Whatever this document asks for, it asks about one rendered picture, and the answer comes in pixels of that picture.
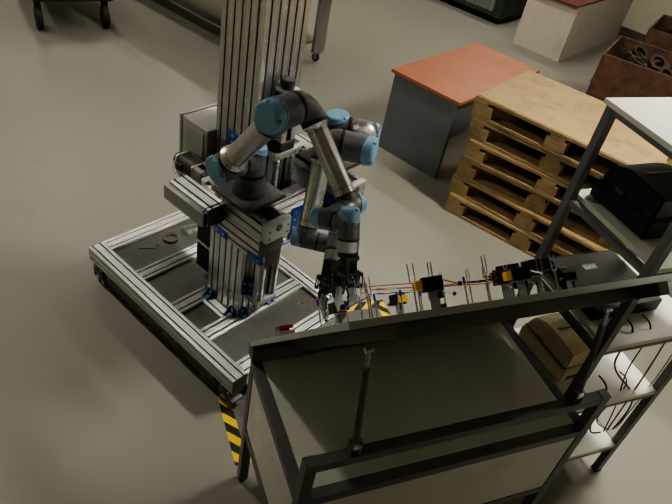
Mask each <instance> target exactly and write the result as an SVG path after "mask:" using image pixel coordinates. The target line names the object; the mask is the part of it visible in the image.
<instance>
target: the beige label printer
mask: <svg viewBox="0 0 672 504"><path fill-rule="evenodd" d="M570 312H571V311H570ZM571 313H572V312H571ZM572 315H573V316H574V317H575V318H576V316H575V315H574V314H573V313H572ZM576 319H577V318H576ZM577 320H578V319H577ZM578 322H579V323H580V324H581V325H582V323H581V322H580V321H579V320H578ZM582 326H583V325H582ZM583 327H584V326H583ZM584 329H585V330H586V331H587V332H588V333H589V331H588V330H587V329H586V328H585V327H584ZM589 334H590V333H589ZM518 335H519V336H520V337H521V338H522V339H523V341H524V342H525V343H526V344H527V345H528V347H529V348H530V349H531V350H532V352H533V353H534V354H535V355H536V356H537V358H538V359H539V360H540V361H541V362H542V364H543V365H544V366H545V367H546V368H547V370H548V371H549V372H550V373H551V375H552V376H553V377H554V378H555V379H556V381H557V382H561V381H565V380H568V379H572V378H574V377H575V376H576V374H577V372H578V371H579V369H580V368H581V366H582V364H583V363H584V361H585V360H586V358H587V356H588V355H589V352H590V349H589V348H588V347H587V345H586V344H585V343H584V342H583V341H582V339H581V338H580V337H579V336H578V335H577V333H576V332H575V331H574V330H573V329H572V327H571V326H570V325H569V324H568V323H567V321H566V320H565V319H564V318H563V317H562V316H561V314H560V313H559V312H558V313H554V314H549V315H545V316H541V317H536V318H533V319H532V320H530V321H529V322H528V323H526V324H524V325H523V326H522V328H521V330H520V332H519V334H518ZM590 336H591V337H592V338H593V339H594V337H593V336H592V335H591V334H590Z"/></svg>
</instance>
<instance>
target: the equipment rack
mask: <svg viewBox="0 0 672 504"><path fill-rule="evenodd" d="M603 103H605V104H606V105H607V106H606V108H605V110H604V112H603V114H602V116H601V118H600V121H599V123H598V125H597V127H596V129H595V131H594V133H593V135H592V137H591V140H590V142H589V144H588V146H587V148H586V150H585V152H584V154H583V156H582V159H581V161H580V163H579V165H578V167H577V169H576V171H575V173H574V175H573V177H572V180H571V182H570V184H569V186H568V188H567V190H566V192H565V194H564V196H563V199H562V201H561V203H560V205H559V207H558V209H557V211H556V213H555V215H554V218H553V220H552V222H551V224H550V226H549V228H548V230H547V232H546V234H545V237H544V239H543V241H542V243H541V245H540V247H539V249H538V251H537V253H536V256H535V258H536V259H538V258H539V257H540V258H546V257H548V255H549V253H550V251H551V249H552V247H553V245H554V243H555V241H556V239H557V237H558V235H559V233H560V231H561V229H562V227H563V225H564V223H565V221H566V219H567V217H568V215H569V213H570V211H571V209H573V210H574V211H575V212H576V213H577V214H578V215H579V216H580V217H581V218H582V219H583V220H584V221H585V222H587V223H588V224H589V225H590V226H591V227H592V228H593V229H594V230H595V231H596V232H597V233H598V234H599V235H600V236H601V237H602V238H603V239H604V240H605V241H606V242H607V243H608V244H609V245H610V246H611V247H612V248H613V249H614V250H615V251H616V252H617V253H618V254H619V255H620V256H619V257H620V258H621V259H622V260H623V261H624V262H625V263H626V264H627V265H628V266H629V267H630V268H631V269H632V270H633V271H634V272H635V273H636V274H637V275H638V276H637V278H636V279H638V278H645V277H652V276H658V275H665V274H672V222H671V223H670V225H669V226H668V228H667V230H666V231H665V233H664V234H663V236H662V237H656V238H649V239H640V238H639V237H638V236H637V235H636V234H635V233H634V232H632V231H631V230H630V229H629V228H628V227H627V226H626V225H624V224H623V223H622V222H621V221H620V220H619V219H618V218H616V217H615V216H614V215H613V214H612V213H611V212H610V211H609V210H607V209H606V208H605V207H604V206H603V205H602V204H601V203H599V202H598V201H597V200H596V199H595V198H594V197H593V196H591V195H590V191H591V189H581V188H582V186H583V184H584V182H585V180H586V178H587V176H588V174H589V172H590V170H591V168H592V166H593V164H594V162H595V160H596V158H597V156H598V154H599V152H600V149H601V147H602V145H603V143H604V141H605V139H606V137H607V135H608V133H609V131H610V129H611V127H612V125H613V123H614V121H615V119H618V120H619V121H620V122H622V123H623V124H624V125H626V126H627V127H628V128H630V129H631V130H632V131H634V132H635V133H636V134H638V135H639V136H640V137H642V138H643V139H644V140H646V141H647V142H648V143H650V144H651V145H653V146H654V147H655V148H657V149H658V150H659V151H661V152H662V153H663V154H665V155H666V156H667V157H669V158H670V159H671V160H672V97H624V98H605V100H604V102H603ZM580 203H582V204H583V205H584V206H585V207H586V208H587V209H588V210H589V211H590V212H592V213H593V214H594V215H595V216H596V217H597V218H598V219H599V220H600V221H601V222H602V223H603V224H604V225H605V226H606V227H607V228H608V229H610V230H611V231H612V232H613V233H614V234H615V235H616V236H617V237H618V238H619V239H620V240H621V241H622V242H623V243H624V244H625V245H626V246H628V247H629V248H630V249H628V248H627V247H626V246H625V245H624V244H623V243H622V242H621V241H620V240H618V239H617V238H616V237H615V236H614V235H613V234H612V233H611V232H610V231H609V230H608V229H607V228H606V227H605V226H604V225H603V224H602V223H600V222H599V221H598V220H597V219H596V218H595V217H594V216H593V215H592V214H591V213H590V212H589V211H588V210H587V209H586V208H585V207H584V206H583V205H581V204H580ZM637 257H639V258H640V259H641V260H642V261H643V262H644V263H645V264H644V263H643V262H642V261H641V260H640V259H639V258H637ZM535 258H534V259H535ZM542 278H543V279H544V280H545V282H546V283H547V284H548V285H549V286H550V287H551V288H552V290H553V291H557V285H556V281H555V279H554V278H553V277H552V276H551V275H550V274H548V275H546V276H542ZM545 282H544V281H543V283H544V288H545V292H551V291H552V290H551V289H550V288H549V287H548V285H547V284H546V283H545ZM660 297H661V298H662V299H663V300H662V301H661V303H660V304H659V306H658V307H657V309H656V310H651V311H645V312H639V313H633V314H631V312H632V311H633V309H634V307H635V306H636V304H637V303H638V301H639V300H640V299H635V300H629V301H623V302H621V303H620V305H619V307H618V308H617V310H616V311H615V313H614V315H613V316H612V317H611V318H607V321H606V324H605V326H606V328H605V331H604V334H603V337H602V340H601V342H600V345H599V348H598V351H597V353H596V356H595V359H594V362H593V365H592V367H591V370H590V373H589V376H588V379H587V381H586V384H585V387H584V391H585V392H586V393H589V392H594V391H597V390H600V389H604V388H605V385H604V383H603V381H602V380H601V379H600V377H599V376H598V375H600V376H601V377H602V378H603V379H604V381H605V382H606V384H607V391H608V392H609V394H610V395H611V396H612V397H611V398H610V400H609V401H608V402H607V404H606V405H605V407H604V408H607V407H611V406H615V405H619V404H623V403H627V402H631V401H636V400H640V399H641V401H640V402H639V403H638V405H637V406H636V407H635V409H634V410H633V411H632V413H631V414H630V415H629V417H628V418H627V419H626V421H625V422H624V423H623V425H622V426H621V427H620V429H619V430H618V431H617V433H616V434H615V435H614V437H613V438H612V436H611V435H610V434H609V432H608V431H606V429H605V431H604V432H603V430H604V428H602V427H600V426H599V425H598V424H597V422H596V420H595V421H594V422H593V424H592V427H591V431H592V432H599V431H601V433H597V434H593V433H590V431H589V430H588V431H587V433H586V434H585V436H584V437H583V438H582V440H581V441H580V443H579V444H578V446H577V447H576V448H575V450H574V451H573V453H572V454H571V456H570V457H569V458H568V460H567V461H571V460H575V459H578V458H582V457H586V456H589V455H593V454H596V453H600V452H602V453H601V454H600V455H599V456H598V458H597V459H596V460H595V462H594V463H593V464H592V465H591V467H592V468H593V469H594V471H595V472H598V471H601V469H602V468H603V466H604V465H605V464H606V462H607V461H608V460H609V458H610V457H611V456H612V455H613V453H614V452H615V451H616V449H617V448H618V447H619V446H620V444H621V443H622V442H623V440H624V439H625V438H626V437H627V435H628V434H629V433H630V431H631V430H632V429H633V427H634V426H635V425H636V424H637V422H638V421H639V420H640V418H641V417H642V416H643V415H644V413H645V412H646V411H647V409H648V408H649V407H650V405H651V404H652V403H653V402H654V400H655V399H656V398H657V396H658V395H659V394H660V393H661V391H662V390H663V389H664V387H665V386H666V385H667V384H668V382H669V381H670V380H671V378H672V359H671V361H670V362H669V363H668V365H667V366H666V367H665V369H664V370H663V371H662V373H661V374H660V375H659V377H658V378H657V379H656V381H655V382H654V383H653V384H652V385H651V386H650V387H649V385H650V384H651V382H650V381H649V380H648V378H647V377H646V376H645V377H644V378H643V380H642V381H641V383H640V384H639V386H638V387H637V389H636V390H634V388H635V387H636V385H637V384H638V382H639V381H640V379H641V378H642V376H643V375H644V374H643V373H642V372H641V371H640V369H639V368H638V367H637V366H636V365H635V364H634V363H632V365H631V366H630V368H629V370H628V372H627V374H626V378H627V385H628V386H629V387H630V390H629V389H628V388H627V386H626V387H625V388H624V389H623V387H624V386H625V384H624V383H623V386H622V389H621V391H620V387H621V384H622V381H621V379H620V378H619V377H618V375H617V374H616V372H615V369H614V360H615V357H616V355H617V354H618V352H621V353H620V354H619V356H618V358H617V360H616V369H617V372H618V373H619V375H620V376H621V378H622V379H623V378H624V376H623V375H622V374H621V373H620V372H619V371H621V372H622V373H623V374H624V375H625V373H626V371H627V369H628V367H629V365H630V363H631V362H632V360H631V359H630V358H629V357H628V356H627V355H626V354H625V352H624V351H628V350H633V349H638V348H643V347H648V346H653V345H658V344H663V343H668V342H672V298H671V297H670V296H669V295H663V296H660ZM570 311H571V312H572V313H573V314H574V315H575V316H576V318H577V319H578V320H579V321H580V322H581V323H582V325H583V326H584V327H585V328H586V329H587V330H588V331H589V333H590V334H591V335H592V336H593V337H594V338H595V335H596V332H597V329H598V327H599V324H601V322H602V320H603V319H599V320H593V321H591V320H590V319H589V318H588V317H587V316H586V315H585V314H584V312H583V311H582V310H581V309H574V310H570ZM570 311H569V310H568V311H562V312H559V313H560V314H561V316H562V317H563V318H564V319H565V320H566V321H567V323H568V324H569V325H570V326H571V327H572V329H573V330H574V331H575V332H576V333H577V335H578V336H579V337H580V338H581V339H582V341H583V342H584V343H585V344H586V345H587V347H588V348H589V349H591V346H592V344H593V341H594V339H593V338H592V337H591V336H590V334H589V333H588V332H587V331H586V330H585V329H584V327H583V326H582V325H581V324H580V323H579V322H578V320H577V319H576V318H575V317H574V316H573V315H572V313H571V312H570ZM642 314H644V315H645V316H646V317H647V318H648V320H649V321H650V323H651V329H650V326H649V323H648V321H647V320H646V319H645V317H644V316H642ZM627 319H628V320H629V321H630V322H631V323H632V324H633V327H634V332H633V333H631V331H632V328H631V325H630V324H629V323H628V322H627V321H626V320H627ZM524 343H525V342H524ZM525 344H526V343H525ZM526 345H527V344H526ZM527 347H528V345H527ZM528 348H529V347H528ZM529 349H530V348H529ZM530 351H531V352H532V350H531V349H530ZM532 353H533V352H532ZM533 355H534V356H535V357H536V359H537V360H538V361H539V363H540V364H541V365H542V367H543V368H544V369H545V371H546V372H547V373H548V375H549V376H550V377H551V379H552V380H553V381H554V383H555V384H556V385H557V387H558V388H559V389H560V391H561V392H562V393H563V395H564V396H565V398H568V397H569V395H570V393H571V392H572V390H573V389H575V390H576V389H577V386H578V383H579V381H580V378H581V375H582V372H583V369H584V366H585V363H586V361H587V358H588V356H587V358H586V360H585V361H584V363H583V364H582V366H581V368H580V369H579V371H578V372H577V374H576V376H575V377H574V378H572V379H568V380H565V381H561V382H557V381H556V379H555V378H554V377H553V376H552V375H551V373H550V372H549V371H548V370H547V368H546V367H545V366H544V365H543V364H542V362H541V361H540V360H539V359H538V358H537V356H536V355H535V354H534V353H533ZM567 461H566V462H567Z"/></svg>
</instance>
